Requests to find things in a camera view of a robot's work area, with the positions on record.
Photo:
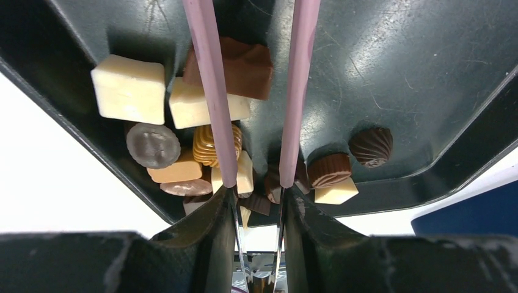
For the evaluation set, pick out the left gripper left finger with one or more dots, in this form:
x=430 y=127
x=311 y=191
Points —
x=195 y=254

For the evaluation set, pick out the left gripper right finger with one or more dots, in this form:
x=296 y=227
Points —
x=324 y=255

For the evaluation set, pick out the blue chocolate box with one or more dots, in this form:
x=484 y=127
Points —
x=492 y=212

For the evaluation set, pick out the pink silicone tongs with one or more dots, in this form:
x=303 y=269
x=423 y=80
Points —
x=202 y=24

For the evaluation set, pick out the milk oval chocolate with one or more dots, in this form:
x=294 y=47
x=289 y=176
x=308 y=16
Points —
x=189 y=188

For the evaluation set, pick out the brown leaf chocolate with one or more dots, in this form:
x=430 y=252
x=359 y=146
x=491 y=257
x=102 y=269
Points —
x=329 y=170

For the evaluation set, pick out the caramel rectangular chocolate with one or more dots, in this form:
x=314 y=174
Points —
x=184 y=169

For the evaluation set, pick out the caramel leaf chocolate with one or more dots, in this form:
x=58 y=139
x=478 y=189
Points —
x=204 y=150

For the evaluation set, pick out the round fluted chocolate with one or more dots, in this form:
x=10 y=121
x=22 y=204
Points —
x=152 y=146

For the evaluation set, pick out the dark striped round chocolate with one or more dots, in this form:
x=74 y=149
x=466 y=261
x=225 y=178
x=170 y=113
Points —
x=372 y=147

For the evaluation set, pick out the white square chocolate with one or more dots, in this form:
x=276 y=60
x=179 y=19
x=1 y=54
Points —
x=189 y=108

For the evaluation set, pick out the white cube chocolate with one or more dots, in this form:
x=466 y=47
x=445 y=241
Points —
x=131 y=90

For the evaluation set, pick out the black chocolate tray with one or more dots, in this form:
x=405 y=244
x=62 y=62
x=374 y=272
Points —
x=441 y=75

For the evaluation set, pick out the brown rectangular chocolate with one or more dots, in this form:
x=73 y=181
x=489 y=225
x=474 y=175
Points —
x=248 y=69

